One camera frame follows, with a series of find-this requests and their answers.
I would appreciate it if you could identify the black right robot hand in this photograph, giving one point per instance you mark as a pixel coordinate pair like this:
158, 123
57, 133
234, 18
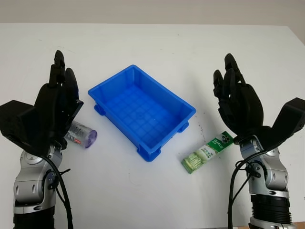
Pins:
243, 107

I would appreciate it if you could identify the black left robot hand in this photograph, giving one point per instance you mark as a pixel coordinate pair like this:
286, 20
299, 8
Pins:
54, 105

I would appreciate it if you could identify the silver roll with purple end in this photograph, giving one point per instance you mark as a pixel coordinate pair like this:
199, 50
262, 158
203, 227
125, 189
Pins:
82, 134

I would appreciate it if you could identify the green toothpaste box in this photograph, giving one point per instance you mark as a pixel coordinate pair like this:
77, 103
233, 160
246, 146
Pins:
207, 152

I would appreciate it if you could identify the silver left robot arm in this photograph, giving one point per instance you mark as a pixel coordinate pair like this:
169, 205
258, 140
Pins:
31, 181

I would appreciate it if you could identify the blue plastic tray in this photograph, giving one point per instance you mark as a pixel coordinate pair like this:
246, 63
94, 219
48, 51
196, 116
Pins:
143, 112

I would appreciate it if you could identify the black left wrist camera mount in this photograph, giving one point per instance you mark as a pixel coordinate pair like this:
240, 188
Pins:
14, 119

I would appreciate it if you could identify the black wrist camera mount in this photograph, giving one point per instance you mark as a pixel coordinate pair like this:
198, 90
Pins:
14, 119
290, 117

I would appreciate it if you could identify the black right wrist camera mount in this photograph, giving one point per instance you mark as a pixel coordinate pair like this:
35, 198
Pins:
290, 117

